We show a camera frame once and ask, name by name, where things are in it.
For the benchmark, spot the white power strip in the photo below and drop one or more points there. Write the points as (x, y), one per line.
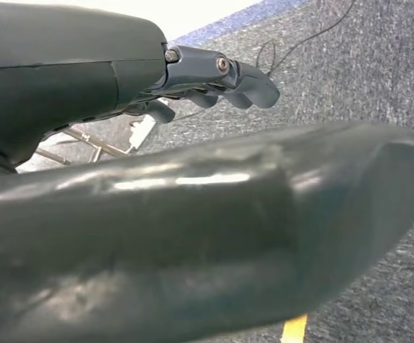
(141, 135)

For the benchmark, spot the yellow floor tape square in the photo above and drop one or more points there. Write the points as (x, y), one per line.
(294, 329)

